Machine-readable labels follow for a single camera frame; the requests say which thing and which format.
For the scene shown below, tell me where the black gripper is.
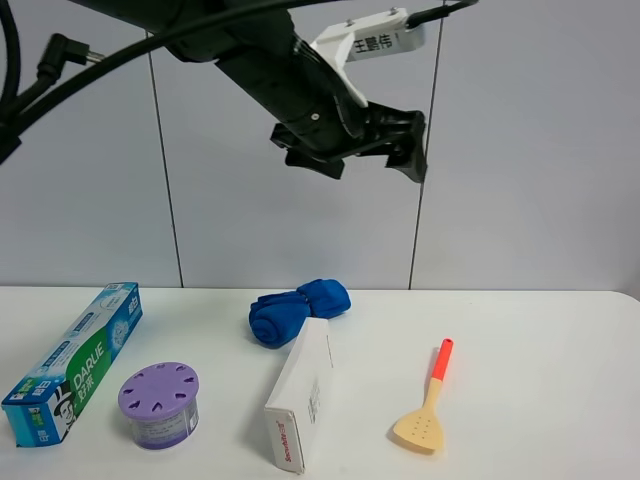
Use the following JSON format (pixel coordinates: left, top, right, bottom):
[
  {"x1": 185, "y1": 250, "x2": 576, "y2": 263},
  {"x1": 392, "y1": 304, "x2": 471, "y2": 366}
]
[{"x1": 217, "y1": 29, "x2": 428, "y2": 183}]

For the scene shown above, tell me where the wooden spatula orange handle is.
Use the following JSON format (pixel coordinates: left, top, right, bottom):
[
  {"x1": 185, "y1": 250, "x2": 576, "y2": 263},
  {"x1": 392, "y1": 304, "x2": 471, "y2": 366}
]
[{"x1": 392, "y1": 338, "x2": 454, "y2": 453}]

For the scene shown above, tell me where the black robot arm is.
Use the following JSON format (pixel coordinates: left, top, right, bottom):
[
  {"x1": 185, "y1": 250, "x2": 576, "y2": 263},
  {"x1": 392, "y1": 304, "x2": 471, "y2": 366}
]
[{"x1": 166, "y1": 7, "x2": 427, "y2": 183}]

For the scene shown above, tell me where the rolled blue towel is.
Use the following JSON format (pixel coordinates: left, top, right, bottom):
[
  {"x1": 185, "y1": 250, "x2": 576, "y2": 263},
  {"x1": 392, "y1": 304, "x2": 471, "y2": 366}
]
[{"x1": 248, "y1": 279, "x2": 351, "y2": 349}]

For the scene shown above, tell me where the white cardboard box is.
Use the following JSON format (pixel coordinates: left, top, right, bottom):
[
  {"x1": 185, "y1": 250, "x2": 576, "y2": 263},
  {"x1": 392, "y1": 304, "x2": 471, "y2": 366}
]
[{"x1": 264, "y1": 318, "x2": 334, "y2": 474}]

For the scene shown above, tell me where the purple lid air freshener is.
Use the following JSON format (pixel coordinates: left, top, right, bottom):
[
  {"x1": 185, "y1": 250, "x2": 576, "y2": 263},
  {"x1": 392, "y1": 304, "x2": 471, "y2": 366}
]
[{"x1": 118, "y1": 362, "x2": 199, "y2": 450}]

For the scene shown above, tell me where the Darlie toothpaste box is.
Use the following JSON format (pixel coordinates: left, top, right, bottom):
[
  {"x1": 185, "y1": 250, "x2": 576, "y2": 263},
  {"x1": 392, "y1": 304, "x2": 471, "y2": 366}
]
[{"x1": 1, "y1": 282, "x2": 143, "y2": 448}]

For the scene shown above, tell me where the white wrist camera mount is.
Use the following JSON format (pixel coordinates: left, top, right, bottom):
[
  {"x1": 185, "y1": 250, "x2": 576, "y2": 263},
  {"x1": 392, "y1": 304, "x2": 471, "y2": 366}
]
[{"x1": 311, "y1": 8, "x2": 425, "y2": 108}]

